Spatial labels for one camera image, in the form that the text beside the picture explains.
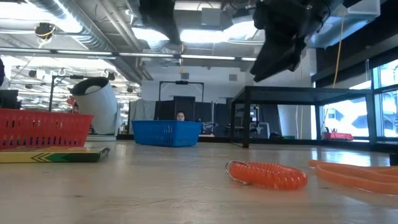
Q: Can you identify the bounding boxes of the black ceiling dome camera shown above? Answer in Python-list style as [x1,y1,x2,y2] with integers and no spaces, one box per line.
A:
[34,22,57,40]

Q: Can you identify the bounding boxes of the red background tray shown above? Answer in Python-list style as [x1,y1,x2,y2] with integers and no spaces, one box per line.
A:
[323,130,354,141]

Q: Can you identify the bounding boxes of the yellow green crayon box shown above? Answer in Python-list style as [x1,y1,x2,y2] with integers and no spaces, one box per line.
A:
[0,146,111,164]

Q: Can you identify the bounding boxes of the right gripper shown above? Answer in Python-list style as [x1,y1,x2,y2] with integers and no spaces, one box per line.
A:
[250,0,343,83]

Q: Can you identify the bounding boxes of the orange silicone wristband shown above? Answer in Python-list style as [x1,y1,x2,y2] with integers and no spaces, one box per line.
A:
[308,159,398,196]

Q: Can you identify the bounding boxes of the yellow hanging cable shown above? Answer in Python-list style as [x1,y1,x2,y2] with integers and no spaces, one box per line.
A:
[333,15,345,89]

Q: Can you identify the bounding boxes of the grey cloth cover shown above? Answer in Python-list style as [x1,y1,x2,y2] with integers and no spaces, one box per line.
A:
[129,98,156,125]

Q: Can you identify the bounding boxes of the black partition panels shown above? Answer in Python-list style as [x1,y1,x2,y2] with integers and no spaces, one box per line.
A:
[154,95,233,125]

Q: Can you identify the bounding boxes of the black mesh metal shelf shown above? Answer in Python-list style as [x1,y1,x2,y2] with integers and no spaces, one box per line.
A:
[230,85,379,149]

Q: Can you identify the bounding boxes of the blue plastic basket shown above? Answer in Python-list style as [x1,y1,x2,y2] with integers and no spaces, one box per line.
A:
[131,119,203,148]

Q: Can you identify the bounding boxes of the red orange spiral coil keychain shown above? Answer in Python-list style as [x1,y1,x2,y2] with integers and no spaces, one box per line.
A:
[224,159,308,191]

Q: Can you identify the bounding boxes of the red plastic basket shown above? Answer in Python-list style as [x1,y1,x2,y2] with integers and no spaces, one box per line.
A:
[0,108,95,149]

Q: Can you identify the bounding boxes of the dark monitor screen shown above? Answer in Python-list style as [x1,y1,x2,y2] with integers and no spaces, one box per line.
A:
[0,89,19,110]

